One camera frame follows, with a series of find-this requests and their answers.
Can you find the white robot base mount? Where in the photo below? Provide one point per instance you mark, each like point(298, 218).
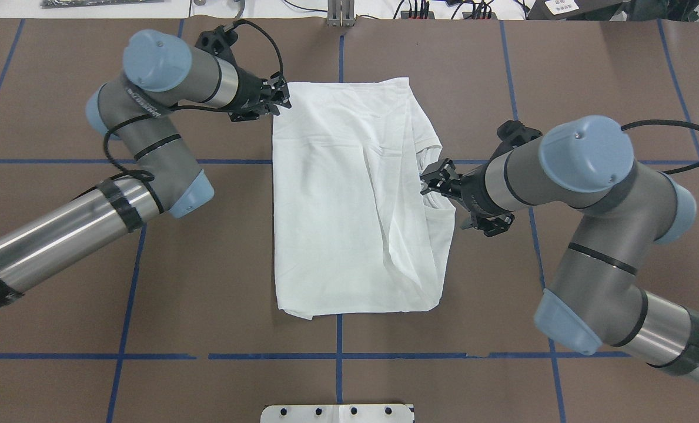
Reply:
point(339, 413)

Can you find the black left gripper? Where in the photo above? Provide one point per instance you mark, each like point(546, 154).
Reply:
point(248, 89)

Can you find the white long-sleeve printed shirt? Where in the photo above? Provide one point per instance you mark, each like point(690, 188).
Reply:
point(353, 231)

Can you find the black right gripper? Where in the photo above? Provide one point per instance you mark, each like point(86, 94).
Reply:
point(473, 189)

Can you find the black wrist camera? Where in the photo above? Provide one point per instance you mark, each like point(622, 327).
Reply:
point(513, 134)
point(218, 43)

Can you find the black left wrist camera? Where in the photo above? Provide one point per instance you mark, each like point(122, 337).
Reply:
point(218, 43)

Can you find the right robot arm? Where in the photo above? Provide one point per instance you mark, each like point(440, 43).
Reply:
point(589, 164)

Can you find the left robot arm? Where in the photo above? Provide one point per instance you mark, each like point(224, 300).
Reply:
point(154, 170)

